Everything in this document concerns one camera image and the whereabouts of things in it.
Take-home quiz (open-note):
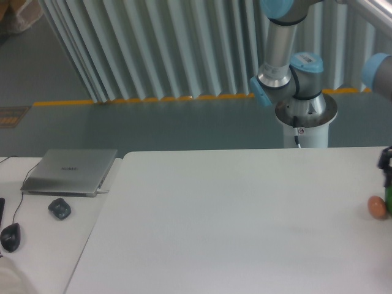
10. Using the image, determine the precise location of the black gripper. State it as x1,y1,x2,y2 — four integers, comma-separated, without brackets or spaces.
377,146,392,187

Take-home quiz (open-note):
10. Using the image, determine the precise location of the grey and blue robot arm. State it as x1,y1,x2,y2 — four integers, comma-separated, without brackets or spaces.
249,1,391,149

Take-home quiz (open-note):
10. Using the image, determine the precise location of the green vegetable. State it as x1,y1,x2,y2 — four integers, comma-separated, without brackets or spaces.
384,186,392,214

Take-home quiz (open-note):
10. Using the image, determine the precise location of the brown egg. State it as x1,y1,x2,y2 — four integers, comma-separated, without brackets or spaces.
367,195,386,219

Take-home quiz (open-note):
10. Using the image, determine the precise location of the white folding partition screen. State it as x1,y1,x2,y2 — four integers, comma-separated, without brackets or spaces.
40,1,391,103

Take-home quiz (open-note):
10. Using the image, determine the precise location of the silver closed laptop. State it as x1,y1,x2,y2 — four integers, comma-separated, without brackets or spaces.
21,149,118,197

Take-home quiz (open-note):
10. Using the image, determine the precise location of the black computer mouse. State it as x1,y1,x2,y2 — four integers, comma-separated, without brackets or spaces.
1,223,21,253

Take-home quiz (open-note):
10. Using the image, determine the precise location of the black keyboard edge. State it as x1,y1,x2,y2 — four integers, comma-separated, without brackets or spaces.
0,197,5,227

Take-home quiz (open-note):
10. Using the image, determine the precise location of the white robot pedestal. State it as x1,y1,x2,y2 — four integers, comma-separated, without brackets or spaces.
275,93,337,148

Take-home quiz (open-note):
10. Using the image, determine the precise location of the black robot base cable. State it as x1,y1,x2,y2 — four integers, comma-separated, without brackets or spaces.
292,115,303,149

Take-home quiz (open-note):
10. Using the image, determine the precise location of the black mouse cable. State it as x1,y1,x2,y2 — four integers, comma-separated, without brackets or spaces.
0,156,42,225

